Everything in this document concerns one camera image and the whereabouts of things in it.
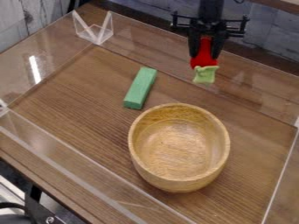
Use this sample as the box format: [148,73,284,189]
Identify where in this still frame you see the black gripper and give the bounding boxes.
[171,11,250,59]

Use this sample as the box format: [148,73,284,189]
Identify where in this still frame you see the red plush fruit green stem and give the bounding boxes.
[190,37,220,84]

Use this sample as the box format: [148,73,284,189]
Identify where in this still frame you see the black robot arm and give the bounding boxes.
[171,0,250,59]

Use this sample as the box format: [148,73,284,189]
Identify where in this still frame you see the green rectangular block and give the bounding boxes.
[124,67,156,109]

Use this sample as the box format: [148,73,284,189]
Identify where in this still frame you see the wooden bowl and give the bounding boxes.
[127,103,231,193]

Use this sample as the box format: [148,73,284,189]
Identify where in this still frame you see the clear acrylic corner bracket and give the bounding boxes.
[71,11,114,46]

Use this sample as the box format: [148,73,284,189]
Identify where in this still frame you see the clear acrylic front wall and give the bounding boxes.
[0,108,195,224]

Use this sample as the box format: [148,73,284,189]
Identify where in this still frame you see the black table leg frame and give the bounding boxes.
[0,183,68,224]

